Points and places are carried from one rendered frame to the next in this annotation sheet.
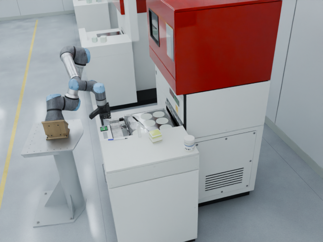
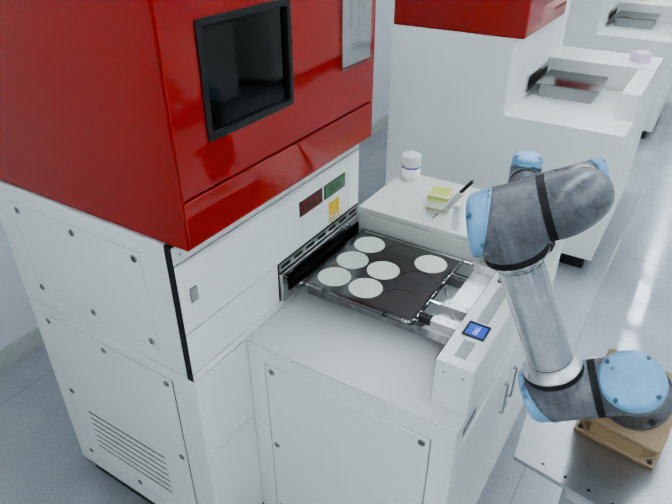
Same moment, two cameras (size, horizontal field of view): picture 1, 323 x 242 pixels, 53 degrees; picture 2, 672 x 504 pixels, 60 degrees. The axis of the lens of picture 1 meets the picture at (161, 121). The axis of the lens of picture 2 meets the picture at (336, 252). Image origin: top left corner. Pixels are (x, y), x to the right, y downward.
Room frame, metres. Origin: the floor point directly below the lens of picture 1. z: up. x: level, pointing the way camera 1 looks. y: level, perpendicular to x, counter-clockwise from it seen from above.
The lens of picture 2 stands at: (3.30, 1.06, 1.89)
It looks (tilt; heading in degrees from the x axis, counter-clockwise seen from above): 32 degrees down; 226
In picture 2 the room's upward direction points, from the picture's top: straight up
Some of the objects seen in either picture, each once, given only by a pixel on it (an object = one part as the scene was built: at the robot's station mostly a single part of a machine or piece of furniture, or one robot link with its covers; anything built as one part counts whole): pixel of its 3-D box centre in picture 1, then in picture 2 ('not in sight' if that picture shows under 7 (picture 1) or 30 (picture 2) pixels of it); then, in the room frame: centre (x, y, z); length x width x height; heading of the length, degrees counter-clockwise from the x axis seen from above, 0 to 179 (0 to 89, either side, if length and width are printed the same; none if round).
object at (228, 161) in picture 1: (204, 145); (216, 360); (2.49, -0.40, 0.41); 0.82 x 0.71 x 0.82; 14
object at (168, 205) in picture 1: (142, 177); (414, 385); (2.07, 0.18, 0.41); 0.97 x 0.64 x 0.82; 14
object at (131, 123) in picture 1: (149, 123); (383, 270); (2.17, 0.10, 0.90); 0.34 x 0.34 x 0.01; 14
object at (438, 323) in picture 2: (114, 120); (446, 325); (2.24, 0.39, 0.89); 0.08 x 0.03 x 0.03; 104
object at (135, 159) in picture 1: (148, 154); (461, 226); (1.77, 0.10, 0.89); 0.62 x 0.35 x 0.14; 104
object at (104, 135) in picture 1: (103, 127); (491, 324); (2.15, 0.47, 0.89); 0.55 x 0.09 x 0.14; 14
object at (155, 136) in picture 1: (155, 136); (439, 200); (1.84, 0.05, 1.00); 0.07 x 0.07 x 0.07; 23
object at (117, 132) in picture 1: (117, 133); (466, 304); (2.09, 0.35, 0.87); 0.36 x 0.08 x 0.03; 14
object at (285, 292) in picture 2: (173, 118); (322, 254); (2.23, -0.10, 0.89); 0.44 x 0.02 x 0.10; 14
